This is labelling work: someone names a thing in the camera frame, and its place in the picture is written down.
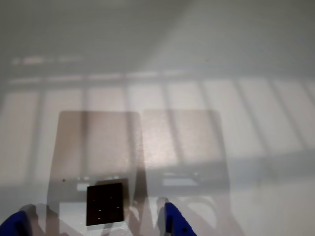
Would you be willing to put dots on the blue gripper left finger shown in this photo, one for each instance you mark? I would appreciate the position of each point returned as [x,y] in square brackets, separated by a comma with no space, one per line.
[17,225]

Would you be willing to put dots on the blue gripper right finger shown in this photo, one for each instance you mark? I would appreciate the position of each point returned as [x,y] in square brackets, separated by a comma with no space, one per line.
[177,223]

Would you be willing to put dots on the black lego brick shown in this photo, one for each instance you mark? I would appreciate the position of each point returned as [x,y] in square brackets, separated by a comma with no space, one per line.
[104,204]

